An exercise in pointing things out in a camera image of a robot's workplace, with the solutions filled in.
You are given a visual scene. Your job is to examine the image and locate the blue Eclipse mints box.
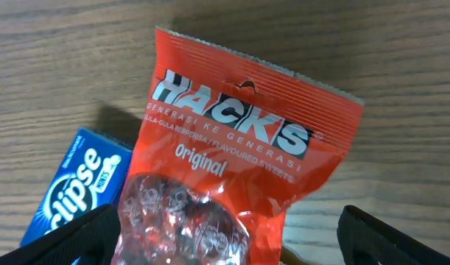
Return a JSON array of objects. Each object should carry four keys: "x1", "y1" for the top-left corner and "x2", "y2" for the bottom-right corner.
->
[{"x1": 20, "y1": 127, "x2": 133, "y2": 247}]

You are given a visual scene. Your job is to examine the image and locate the red Hacks candy bag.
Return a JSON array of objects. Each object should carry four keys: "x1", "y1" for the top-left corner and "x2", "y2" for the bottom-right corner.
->
[{"x1": 112, "y1": 28, "x2": 364, "y2": 264}]

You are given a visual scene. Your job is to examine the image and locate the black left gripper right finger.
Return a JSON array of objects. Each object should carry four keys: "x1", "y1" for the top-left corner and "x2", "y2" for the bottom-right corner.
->
[{"x1": 337, "y1": 205, "x2": 450, "y2": 265}]

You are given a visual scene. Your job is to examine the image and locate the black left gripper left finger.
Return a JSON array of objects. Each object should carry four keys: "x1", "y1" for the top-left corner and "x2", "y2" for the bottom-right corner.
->
[{"x1": 0, "y1": 204, "x2": 120, "y2": 265}]

